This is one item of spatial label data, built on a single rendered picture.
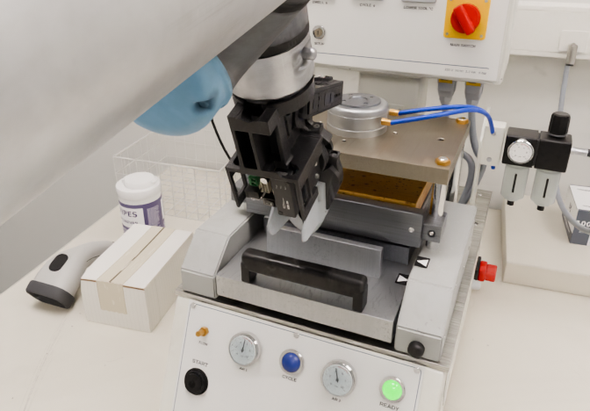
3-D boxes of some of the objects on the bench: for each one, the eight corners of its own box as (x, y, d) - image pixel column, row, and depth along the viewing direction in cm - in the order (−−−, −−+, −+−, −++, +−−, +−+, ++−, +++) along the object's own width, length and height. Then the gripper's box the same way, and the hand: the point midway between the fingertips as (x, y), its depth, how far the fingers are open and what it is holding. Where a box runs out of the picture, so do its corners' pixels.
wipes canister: (140, 228, 120) (130, 166, 114) (175, 235, 118) (168, 171, 111) (116, 249, 113) (104, 183, 106) (154, 256, 110) (144, 190, 104)
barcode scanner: (97, 250, 113) (91, 215, 109) (131, 256, 110) (125, 221, 107) (25, 310, 95) (15, 271, 92) (63, 320, 93) (53, 280, 89)
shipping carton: (142, 261, 109) (136, 221, 105) (201, 272, 105) (197, 232, 101) (82, 320, 93) (72, 275, 89) (148, 335, 89) (141, 290, 85)
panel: (167, 439, 71) (190, 298, 70) (395, 530, 61) (426, 366, 60) (157, 445, 69) (181, 301, 68) (392, 541, 59) (423, 371, 58)
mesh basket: (168, 169, 148) (162, 124, 142) (259, 183, 141) (257, 135, 135) (119, 207, 129) (111, 156, 123) (222, 225, 122) (219, 171, 116)
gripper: (196, 109, 45) (248, 267, 60) (298, 124, 42) (326, 287, 56) (241, 52, 50) (278, 210, 65) (335, 61, 47) (352, 226, 62)
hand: (308, 219), depth 62 cm, fingers closed
